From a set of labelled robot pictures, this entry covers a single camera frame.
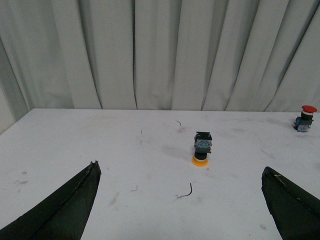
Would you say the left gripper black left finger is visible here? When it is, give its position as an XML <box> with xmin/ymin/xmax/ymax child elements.
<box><xmin>0</xmin><ymin>161</ymin><xmax>101</xmax><ymax>240</ymax></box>

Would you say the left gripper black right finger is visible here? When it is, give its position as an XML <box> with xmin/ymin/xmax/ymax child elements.
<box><xmin>261</xmin><ymin>166</ymin><xmax>320</xmax><ymax>240</ymax></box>

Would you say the yellow push button switch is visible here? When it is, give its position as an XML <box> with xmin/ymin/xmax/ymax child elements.
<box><xmin>192</xmin><ymin>131</ymin><xmax>212</xmax><ymax>167</ymax></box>

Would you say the red emergency stop button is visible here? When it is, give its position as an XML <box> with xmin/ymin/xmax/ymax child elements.
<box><xmin>293</xmin><ymin>105</ymin><xmax>318</xmax><ymax>133</ymax></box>

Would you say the white pleated curtain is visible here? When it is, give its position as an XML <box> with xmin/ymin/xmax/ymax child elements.
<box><xmin>0</xmin><ymin>0</ymin><xmax>320</xmax><ymax>132</ymax></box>

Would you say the dark curved wire scrap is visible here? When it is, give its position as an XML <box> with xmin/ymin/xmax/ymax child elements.
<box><xmin>179</xmin><ymin>182</ymin><xmax>193</xmax><ymax>198</ymax></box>

